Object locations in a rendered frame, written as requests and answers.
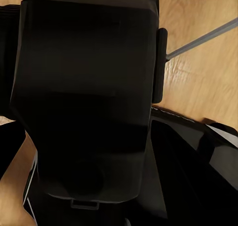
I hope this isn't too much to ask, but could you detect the digital camera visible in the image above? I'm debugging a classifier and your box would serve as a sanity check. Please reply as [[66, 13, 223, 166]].
[[0, 0, 168, 210]]

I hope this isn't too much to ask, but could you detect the camera tripod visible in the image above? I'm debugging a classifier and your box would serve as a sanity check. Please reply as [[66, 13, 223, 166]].
[[166, 18, 238, 63]]

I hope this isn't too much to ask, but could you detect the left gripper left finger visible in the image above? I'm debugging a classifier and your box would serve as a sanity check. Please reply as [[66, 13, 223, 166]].
[[0, 121, 26, 180]]

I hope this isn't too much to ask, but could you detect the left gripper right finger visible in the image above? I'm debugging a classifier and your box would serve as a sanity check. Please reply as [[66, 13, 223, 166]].
[[151, 120, 238, 226]]

